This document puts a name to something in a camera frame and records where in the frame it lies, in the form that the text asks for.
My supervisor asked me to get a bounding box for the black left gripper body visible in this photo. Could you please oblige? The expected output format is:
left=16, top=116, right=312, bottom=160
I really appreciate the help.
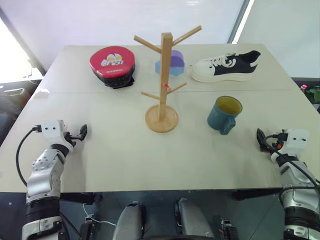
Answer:
left=63, top=130, right=82, bottom=147

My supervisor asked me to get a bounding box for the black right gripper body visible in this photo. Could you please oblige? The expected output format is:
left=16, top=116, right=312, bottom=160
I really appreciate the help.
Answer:
left=264, top=132, right=289, bottom=154

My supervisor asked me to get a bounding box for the wooden mug tree stand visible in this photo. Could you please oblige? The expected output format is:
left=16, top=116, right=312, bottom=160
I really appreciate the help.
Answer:
left=133, top=24, right=203, bottom=134

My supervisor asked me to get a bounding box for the blue mug with yellow inside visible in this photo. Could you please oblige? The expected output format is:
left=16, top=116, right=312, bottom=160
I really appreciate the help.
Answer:
left=206, top=95, right=243, bottom=136

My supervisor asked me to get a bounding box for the small white plastic piece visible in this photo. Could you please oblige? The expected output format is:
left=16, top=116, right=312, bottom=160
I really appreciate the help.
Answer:
left=32, top=88, right=50, bottom=99

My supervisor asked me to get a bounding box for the green plant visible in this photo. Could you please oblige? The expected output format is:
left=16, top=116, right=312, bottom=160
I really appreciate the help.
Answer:
left=305, top=86, right=320, bottom=103

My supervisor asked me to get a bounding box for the red and black boxing pad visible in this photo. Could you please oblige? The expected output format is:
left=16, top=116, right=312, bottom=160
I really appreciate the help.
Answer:
left=89, top=45, right=137, bottom=90

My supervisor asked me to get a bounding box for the black and white sneaker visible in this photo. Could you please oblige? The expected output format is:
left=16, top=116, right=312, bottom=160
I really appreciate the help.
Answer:
left=190, top=50, right=262, bottom=83

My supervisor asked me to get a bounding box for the grey rounded robot leg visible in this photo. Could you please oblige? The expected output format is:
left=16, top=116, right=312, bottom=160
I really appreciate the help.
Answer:
left=112, top=201, right=146, bottom=240
left=174, top=198, right=216, bottom=240

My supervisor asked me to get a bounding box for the blue hexagonal foam block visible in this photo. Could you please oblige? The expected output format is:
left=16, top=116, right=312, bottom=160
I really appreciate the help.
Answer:
left=154, top=59, right=187, bottom=78

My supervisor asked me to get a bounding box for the purple foam block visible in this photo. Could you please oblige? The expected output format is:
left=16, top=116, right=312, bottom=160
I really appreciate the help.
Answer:
left=170, top=49, right=186, bottom=68

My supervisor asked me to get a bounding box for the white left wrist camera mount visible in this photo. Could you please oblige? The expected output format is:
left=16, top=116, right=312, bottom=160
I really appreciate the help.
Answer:
left=39, top=119, right=69, bottom=145

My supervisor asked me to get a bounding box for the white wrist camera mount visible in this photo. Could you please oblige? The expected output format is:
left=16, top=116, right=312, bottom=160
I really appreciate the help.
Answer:
left=39, top=119, right=69, bottom=145
left=279, top=128, right=310, bottom=154

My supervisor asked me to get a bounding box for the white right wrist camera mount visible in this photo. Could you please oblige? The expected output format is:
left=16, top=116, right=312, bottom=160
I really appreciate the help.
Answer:
left=279, top=128, right=310, bottom=154

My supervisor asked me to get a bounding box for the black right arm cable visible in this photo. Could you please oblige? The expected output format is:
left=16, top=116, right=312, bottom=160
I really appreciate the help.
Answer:
left=265, top=134, right=320, bottom=187

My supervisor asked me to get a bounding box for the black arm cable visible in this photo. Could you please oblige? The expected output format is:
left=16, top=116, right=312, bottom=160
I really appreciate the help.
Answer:
left=265, top=134, right=320, bottom=187
left=15, top=124, right=43, bottom=188

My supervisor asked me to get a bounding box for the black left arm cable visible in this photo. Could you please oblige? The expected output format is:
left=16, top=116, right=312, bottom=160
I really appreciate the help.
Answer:
left=15, top=124, right=43, bottom=188

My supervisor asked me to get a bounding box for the thin white cable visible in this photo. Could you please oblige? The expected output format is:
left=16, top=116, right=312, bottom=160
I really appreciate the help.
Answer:
left=82, top=202, right=117, bottom=227

